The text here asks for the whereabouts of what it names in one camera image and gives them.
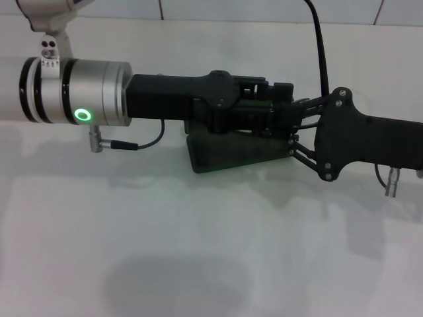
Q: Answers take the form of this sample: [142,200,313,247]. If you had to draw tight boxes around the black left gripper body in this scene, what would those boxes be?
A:
[127,69,241,132]

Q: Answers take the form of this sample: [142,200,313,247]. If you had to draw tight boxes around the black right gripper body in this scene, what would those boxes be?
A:
[313,87,423,182]

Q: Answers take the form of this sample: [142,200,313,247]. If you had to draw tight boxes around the green glasses case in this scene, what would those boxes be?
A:
[183,100,296,175]

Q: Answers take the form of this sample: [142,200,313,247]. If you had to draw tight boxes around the right gripper connector cable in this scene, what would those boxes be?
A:
[374,162,403,199]

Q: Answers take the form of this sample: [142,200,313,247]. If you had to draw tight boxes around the gripper connector cable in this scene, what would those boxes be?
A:
[374,162,403,199]
[87,118,166,153]

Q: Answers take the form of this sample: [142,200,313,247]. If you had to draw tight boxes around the left gripper connector cable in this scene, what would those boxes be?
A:
[87,118,166,153]

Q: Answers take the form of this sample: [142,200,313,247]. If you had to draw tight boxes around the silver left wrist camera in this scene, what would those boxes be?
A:
[15,0,98,62]

